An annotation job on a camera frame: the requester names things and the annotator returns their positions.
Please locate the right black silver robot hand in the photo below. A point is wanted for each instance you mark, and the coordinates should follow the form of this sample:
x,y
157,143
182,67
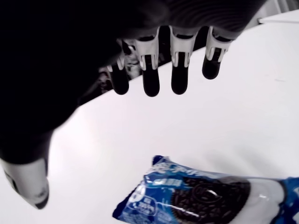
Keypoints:
x,y
58,46

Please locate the blue Oreo cookie packet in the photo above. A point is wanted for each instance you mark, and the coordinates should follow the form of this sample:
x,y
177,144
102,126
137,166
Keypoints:
x,y
198,198

